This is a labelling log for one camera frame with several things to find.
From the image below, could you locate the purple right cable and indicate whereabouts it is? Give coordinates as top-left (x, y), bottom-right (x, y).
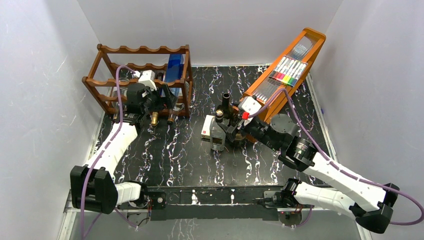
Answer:
top-left (248, 87), bottom-right (424, 227)

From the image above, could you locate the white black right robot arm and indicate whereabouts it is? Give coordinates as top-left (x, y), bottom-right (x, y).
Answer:
top-left (215, 110), bottom-right (398, 234)

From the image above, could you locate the orange wooden display rack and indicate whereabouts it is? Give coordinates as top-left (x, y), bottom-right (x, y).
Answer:
top-left (242, 27), bottom-right (327, 106)

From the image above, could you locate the gold capped bottle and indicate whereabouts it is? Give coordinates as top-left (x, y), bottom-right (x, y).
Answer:
top-left (150, 111), bottom-right (159, 126)

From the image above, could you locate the purple cable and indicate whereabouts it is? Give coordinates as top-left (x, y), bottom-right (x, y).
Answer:
top-left (248, 87), bottom-right (424, 227)
top-left (79, 65), bottom-right (137, 240)

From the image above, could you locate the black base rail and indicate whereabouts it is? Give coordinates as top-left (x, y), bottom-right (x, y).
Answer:
top-left (117, 185), bottom-right (314, 222)

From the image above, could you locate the white red small box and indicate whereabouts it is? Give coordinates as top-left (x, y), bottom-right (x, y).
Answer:
top-left (201, 115), bottom-right (214, 140)

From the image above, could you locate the clear lower bottle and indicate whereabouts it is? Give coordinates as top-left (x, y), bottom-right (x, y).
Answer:
top-left (167, 103), bottom-right (184, 126)

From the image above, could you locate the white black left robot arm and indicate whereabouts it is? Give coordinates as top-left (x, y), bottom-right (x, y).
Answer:
top-left (70, 83), bottom-right (177, 214)

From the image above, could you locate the dark labelled wine bottle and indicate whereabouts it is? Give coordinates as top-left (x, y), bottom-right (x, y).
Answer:
top-left (229, 106), bottom-right (246, 148)

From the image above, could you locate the brown wooden wine rack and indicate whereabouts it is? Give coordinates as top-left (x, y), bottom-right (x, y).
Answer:
top-left (81, 43), bottom-right (193, 118)

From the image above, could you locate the blue bottle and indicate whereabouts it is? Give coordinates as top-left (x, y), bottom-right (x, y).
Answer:
top-left (163, 54), bottom-right (184, 83)

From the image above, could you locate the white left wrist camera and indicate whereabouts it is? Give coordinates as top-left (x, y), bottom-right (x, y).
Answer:
top-left (132, 70), bottom-right (157, 91)

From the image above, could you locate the pack of coloured markers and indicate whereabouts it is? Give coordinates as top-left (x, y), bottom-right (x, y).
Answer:
top-left (267, 55), bottom-right (308, 87)

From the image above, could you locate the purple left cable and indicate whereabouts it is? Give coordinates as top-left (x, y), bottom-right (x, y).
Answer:
top-left (79, 65), bottom-right (137, 240)

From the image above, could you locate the dark green wine bottle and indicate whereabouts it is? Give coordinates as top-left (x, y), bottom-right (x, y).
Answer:
top-left (215, 92), bottom-right (234, 126)

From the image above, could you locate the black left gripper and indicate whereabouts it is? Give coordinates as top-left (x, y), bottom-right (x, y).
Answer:
top-left (141, 84), bottom-right (178, 115)

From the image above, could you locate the clear whisky bottle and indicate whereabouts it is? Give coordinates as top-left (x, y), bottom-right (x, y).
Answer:
top-left (209, 109), bottom-right (226, 152)

